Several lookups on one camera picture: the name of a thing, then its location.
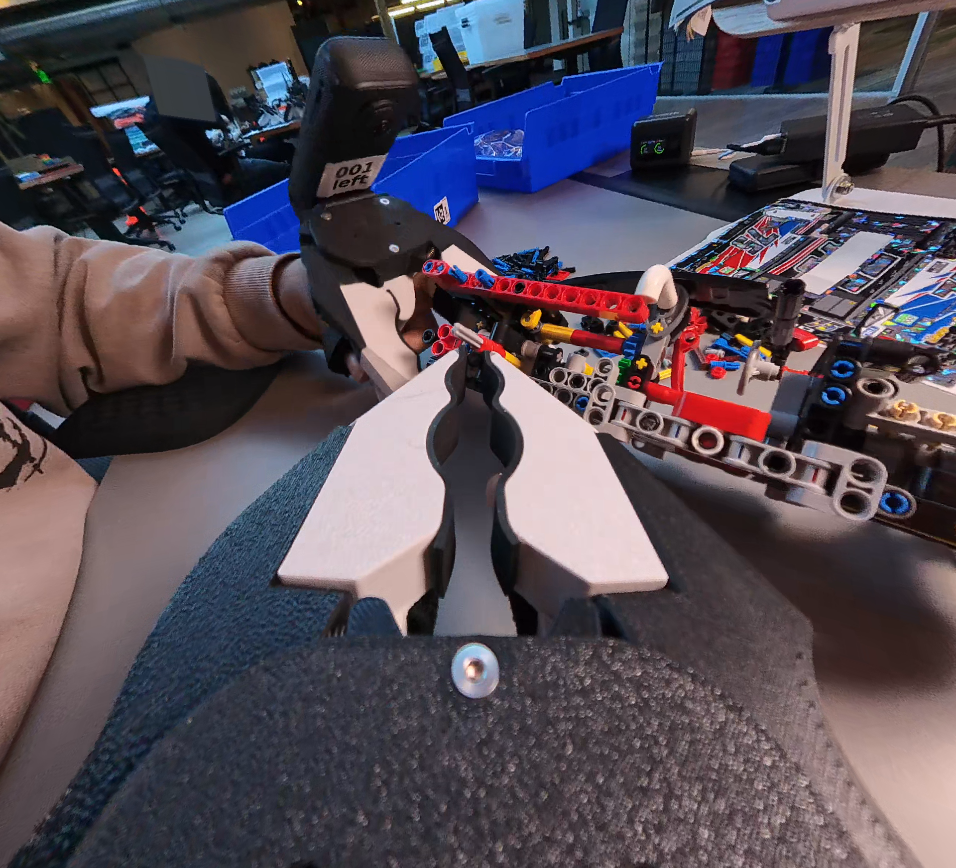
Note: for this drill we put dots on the white metal book stand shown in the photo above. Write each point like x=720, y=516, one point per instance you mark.
x=840, y=106

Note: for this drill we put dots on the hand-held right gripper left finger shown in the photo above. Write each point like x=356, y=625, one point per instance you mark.
x=366, y=509

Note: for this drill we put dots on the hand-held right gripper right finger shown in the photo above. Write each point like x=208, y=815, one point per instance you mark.
x=582, y=509

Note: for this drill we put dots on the person's left forearm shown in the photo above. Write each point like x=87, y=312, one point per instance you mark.
x=149, y=300

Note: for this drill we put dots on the black power adapter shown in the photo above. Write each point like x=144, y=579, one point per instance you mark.
x=806, y=144

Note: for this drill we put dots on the black device with display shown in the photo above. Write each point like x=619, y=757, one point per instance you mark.
x=661, y=136

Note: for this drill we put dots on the small clear plastic bag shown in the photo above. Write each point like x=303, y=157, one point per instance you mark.
x=499, y=142

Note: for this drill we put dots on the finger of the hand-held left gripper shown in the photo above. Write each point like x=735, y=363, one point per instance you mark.
x=377, y=330
x=463, y=259

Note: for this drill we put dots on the blue bin with tag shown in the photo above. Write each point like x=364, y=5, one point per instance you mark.
x=418, y=174

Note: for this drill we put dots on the black chair armrest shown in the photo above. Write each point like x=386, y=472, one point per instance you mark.
x=164, y=409

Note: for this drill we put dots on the large blue storage bin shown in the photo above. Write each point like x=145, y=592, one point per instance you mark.
x=567, y=129

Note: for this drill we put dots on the grey ventilation duct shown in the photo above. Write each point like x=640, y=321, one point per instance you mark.
x=149, y=2

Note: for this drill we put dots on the white storage boxes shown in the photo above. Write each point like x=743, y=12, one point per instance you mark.
x=485, y=24

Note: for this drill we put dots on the computer monitor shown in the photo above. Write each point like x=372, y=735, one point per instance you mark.
x=273, y=75
x=123, y=125

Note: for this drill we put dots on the lego car model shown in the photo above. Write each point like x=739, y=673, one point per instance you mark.
x=709, y=412

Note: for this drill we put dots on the black office chair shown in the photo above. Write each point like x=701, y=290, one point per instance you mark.
x=448, y=58
x=611, y=13

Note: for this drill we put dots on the pile of black blue pins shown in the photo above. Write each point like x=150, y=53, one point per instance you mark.
x=534, y=263

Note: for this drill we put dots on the holographic sticker sheet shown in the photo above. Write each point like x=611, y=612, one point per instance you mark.
x=844, y=271

